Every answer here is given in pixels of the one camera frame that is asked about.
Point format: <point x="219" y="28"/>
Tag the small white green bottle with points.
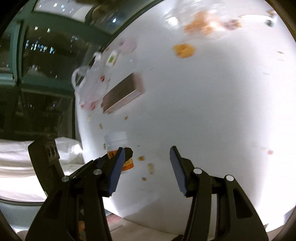
<point x="112" y="58"/>

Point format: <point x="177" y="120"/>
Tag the white bed linen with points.
<point x="18" y="179"/>

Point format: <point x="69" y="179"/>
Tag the clear bag orange peels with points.
<point x="205" y="19"/>

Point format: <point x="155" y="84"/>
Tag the white red plastic bag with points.
<point x="90" y="85"/>

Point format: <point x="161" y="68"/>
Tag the orange peel piece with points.
<point x="184" y="50"/>

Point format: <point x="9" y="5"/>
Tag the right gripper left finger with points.
<point x="58" y="218"/>

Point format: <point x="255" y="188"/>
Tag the pink cardboard box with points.
<point x="123" y="93"/>

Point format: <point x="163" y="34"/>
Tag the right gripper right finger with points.
<point x="237" y="218"/>

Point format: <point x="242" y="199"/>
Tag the white orange pill bottle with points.
<point x="113" y="142"/>

